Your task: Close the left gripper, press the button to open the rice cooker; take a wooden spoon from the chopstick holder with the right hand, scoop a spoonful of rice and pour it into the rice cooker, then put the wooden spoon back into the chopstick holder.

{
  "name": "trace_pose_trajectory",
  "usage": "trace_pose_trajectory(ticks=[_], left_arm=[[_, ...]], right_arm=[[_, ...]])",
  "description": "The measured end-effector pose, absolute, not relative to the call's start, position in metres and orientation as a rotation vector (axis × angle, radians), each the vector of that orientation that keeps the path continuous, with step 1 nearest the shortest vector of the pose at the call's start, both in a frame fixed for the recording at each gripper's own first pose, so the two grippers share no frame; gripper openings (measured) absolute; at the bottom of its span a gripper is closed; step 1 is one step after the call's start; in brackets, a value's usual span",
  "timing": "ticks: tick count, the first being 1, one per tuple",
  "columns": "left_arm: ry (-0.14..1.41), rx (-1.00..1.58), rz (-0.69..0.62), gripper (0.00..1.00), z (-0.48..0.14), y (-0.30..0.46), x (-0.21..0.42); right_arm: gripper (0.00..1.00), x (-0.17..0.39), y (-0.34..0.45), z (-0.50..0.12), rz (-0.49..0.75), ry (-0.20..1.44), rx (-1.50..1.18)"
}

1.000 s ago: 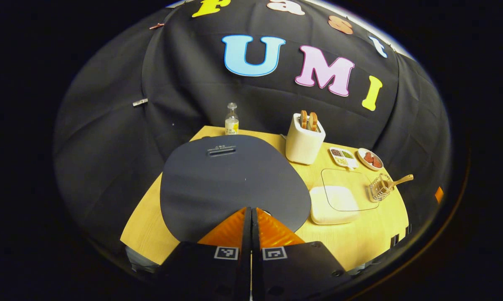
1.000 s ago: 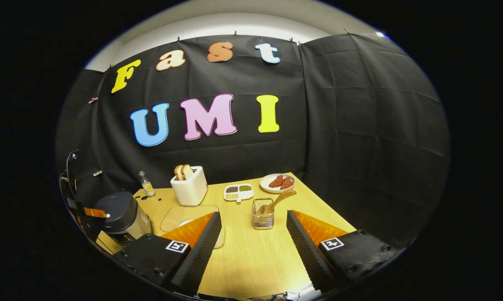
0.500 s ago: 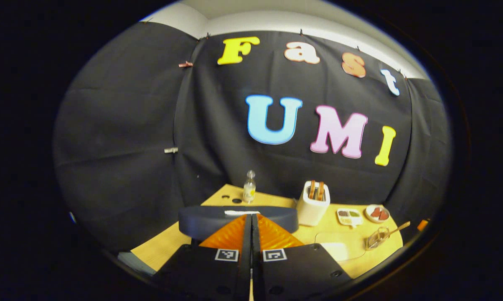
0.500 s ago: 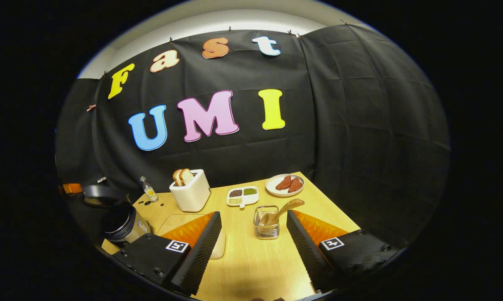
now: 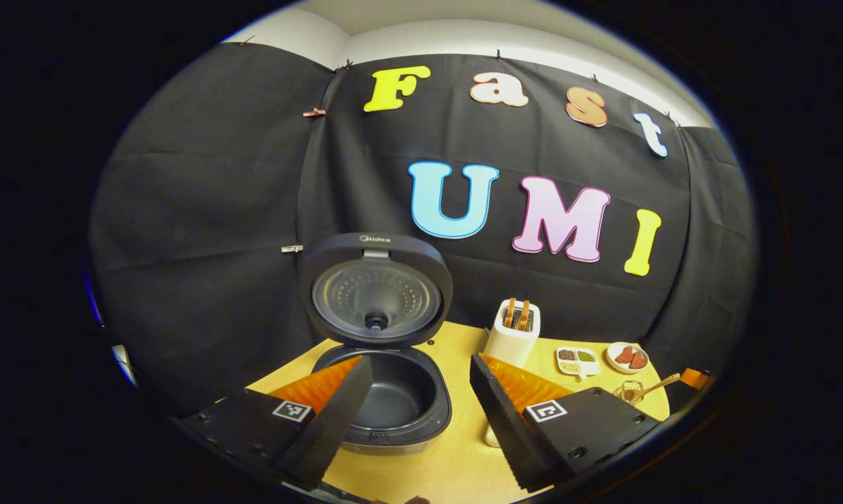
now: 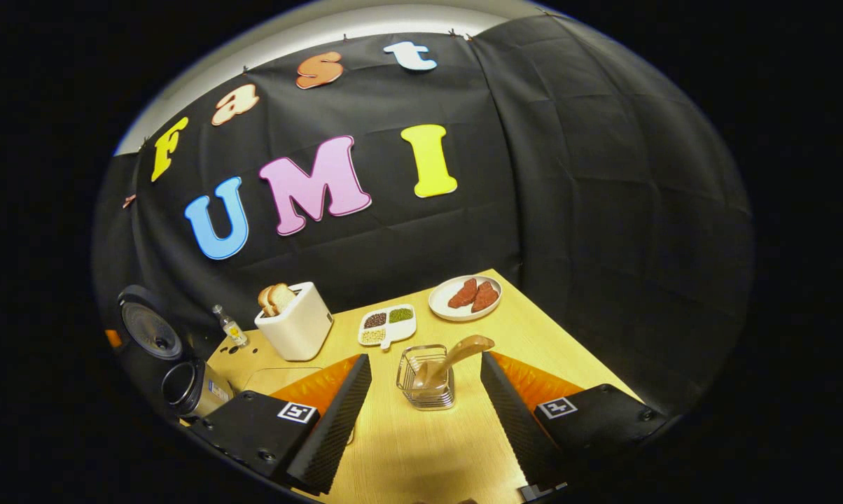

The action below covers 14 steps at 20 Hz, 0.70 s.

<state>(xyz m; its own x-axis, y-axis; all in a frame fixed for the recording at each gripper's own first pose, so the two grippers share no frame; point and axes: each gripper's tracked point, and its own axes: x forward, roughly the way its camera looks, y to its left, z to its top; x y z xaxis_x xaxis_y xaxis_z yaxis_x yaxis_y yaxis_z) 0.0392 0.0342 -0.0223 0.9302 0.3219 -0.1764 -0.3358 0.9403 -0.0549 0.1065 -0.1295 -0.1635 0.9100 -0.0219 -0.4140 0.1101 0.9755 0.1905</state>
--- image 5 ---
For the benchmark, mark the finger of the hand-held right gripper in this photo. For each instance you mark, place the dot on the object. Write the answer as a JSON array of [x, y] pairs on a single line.
[[694, 378]]

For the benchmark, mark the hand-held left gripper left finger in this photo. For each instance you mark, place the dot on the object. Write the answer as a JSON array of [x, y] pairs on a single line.
[[330, 427]]

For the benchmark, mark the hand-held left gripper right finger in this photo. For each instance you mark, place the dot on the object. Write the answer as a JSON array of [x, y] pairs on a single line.
[[498, 427]]

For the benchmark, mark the wooden spoon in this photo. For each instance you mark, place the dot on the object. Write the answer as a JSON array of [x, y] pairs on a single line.
[[663, 383]]

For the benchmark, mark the dark grey rice cooker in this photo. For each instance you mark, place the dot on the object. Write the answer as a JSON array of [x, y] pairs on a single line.
[[376, 301]]

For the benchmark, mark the clear plastic container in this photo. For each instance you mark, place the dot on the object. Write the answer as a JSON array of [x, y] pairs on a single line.
[[490, 437]]

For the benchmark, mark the red meat piece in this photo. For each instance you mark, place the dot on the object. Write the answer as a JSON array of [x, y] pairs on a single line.
[[638, 360], [624, 355]]

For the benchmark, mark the white toaster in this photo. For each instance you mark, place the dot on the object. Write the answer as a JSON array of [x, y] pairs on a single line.
[[509, 346]]

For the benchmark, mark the white round plate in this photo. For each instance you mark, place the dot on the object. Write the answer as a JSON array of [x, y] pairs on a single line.
[[612, 362]]

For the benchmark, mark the white divided dish of beans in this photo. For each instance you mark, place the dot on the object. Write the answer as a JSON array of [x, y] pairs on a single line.
[[589, 367]]

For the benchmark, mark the toast slice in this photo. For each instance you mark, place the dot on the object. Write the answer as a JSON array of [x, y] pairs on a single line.
[[524, 315], [510, 313]]

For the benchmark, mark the black backdrop cloth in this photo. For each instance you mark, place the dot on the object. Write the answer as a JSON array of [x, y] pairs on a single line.
[[204, 210]]

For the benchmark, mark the pink clothes peg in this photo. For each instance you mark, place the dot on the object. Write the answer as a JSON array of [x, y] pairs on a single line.
[[314, 113]]

